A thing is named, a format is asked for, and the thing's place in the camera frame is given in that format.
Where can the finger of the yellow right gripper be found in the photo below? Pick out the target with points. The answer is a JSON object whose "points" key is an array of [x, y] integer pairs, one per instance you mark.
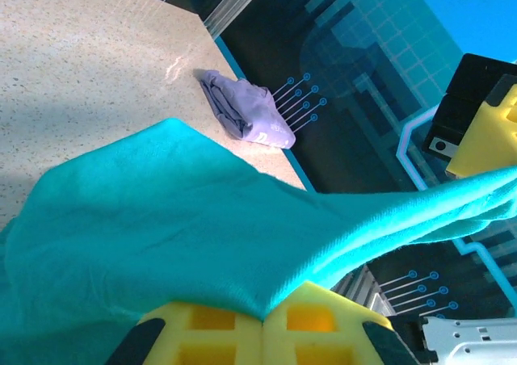
{"points": [[493, 139]]}

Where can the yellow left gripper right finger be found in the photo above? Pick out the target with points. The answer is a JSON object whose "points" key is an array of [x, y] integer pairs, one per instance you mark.
{"points": [[347, 324]]}

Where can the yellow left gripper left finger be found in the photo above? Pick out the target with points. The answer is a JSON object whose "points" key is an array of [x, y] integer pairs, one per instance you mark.
{"points": [[210, 341]]}

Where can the teal t-shirt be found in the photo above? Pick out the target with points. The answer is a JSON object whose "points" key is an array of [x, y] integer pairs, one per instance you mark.
{"points": [[161, 219]]}

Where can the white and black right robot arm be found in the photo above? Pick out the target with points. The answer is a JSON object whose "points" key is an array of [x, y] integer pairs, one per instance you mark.
{"points": [[476, 345]]}

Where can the folded purple t-shirt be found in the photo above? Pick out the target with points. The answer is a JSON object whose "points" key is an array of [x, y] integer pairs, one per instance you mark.
{"points": [[250, 110]]}

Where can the aluminium frame post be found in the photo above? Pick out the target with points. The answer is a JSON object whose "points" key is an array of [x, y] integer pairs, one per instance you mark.
{"points": [[238, 1]]}

